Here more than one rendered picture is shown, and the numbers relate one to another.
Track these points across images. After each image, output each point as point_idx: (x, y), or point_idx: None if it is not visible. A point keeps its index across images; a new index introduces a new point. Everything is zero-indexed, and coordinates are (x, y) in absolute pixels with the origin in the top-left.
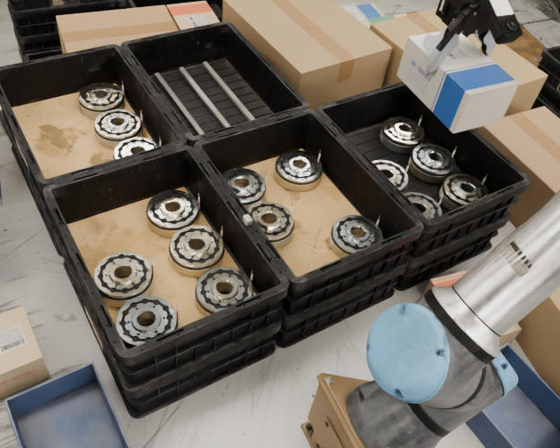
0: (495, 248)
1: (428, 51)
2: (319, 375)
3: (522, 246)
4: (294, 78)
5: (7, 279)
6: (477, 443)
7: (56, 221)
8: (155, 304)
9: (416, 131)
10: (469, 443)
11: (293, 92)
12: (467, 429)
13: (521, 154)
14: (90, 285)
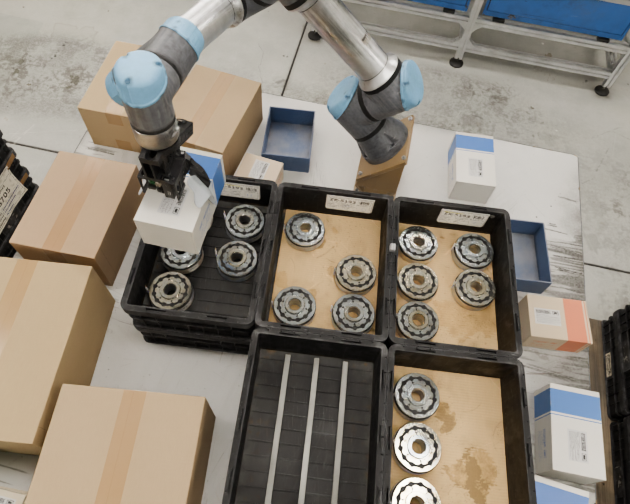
0: (362, 52)
1: (206, 198)
2: (406, 163)
3: (363, 34)
4: (205, 411)
5: (528, 394)
6: (313, 147)
7: (519, 319)
8: (464, 257)
9: (161, 282)
10: (317, 149)
11: (253, 353)
12: (312, 154)
13: (107, 214)
14: (511, 259)
